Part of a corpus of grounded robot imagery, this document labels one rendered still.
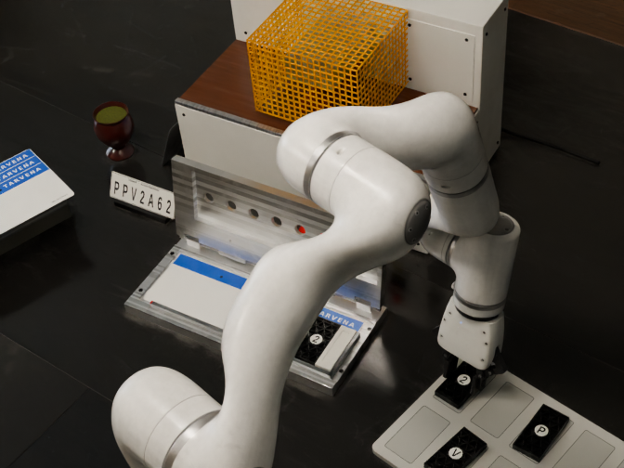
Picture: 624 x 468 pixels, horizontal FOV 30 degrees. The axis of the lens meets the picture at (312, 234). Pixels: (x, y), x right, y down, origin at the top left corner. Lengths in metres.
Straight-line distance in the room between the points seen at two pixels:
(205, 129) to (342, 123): 0.88
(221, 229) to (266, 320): 0.78
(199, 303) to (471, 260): 0.58
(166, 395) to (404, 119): 0.46
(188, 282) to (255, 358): 0.79
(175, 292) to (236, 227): 0.16
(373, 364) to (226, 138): 0.55
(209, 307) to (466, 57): 0.66
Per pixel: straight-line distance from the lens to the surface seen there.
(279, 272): 1.41
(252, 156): 2.29
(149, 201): 2.36
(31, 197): 2.33
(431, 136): 1.48
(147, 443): 1.47
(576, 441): 1.97
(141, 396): 1.49
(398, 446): 1.94
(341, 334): 2.06
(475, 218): 1.66
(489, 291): 1.83
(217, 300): 2.16
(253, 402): 1.42
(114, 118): 2.46
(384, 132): 1.48
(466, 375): 2.01
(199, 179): 2.16
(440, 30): 2.18
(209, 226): 2.19
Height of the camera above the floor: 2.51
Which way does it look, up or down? 45 degrees down
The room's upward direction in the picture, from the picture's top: 6 degrees counter-clockwise
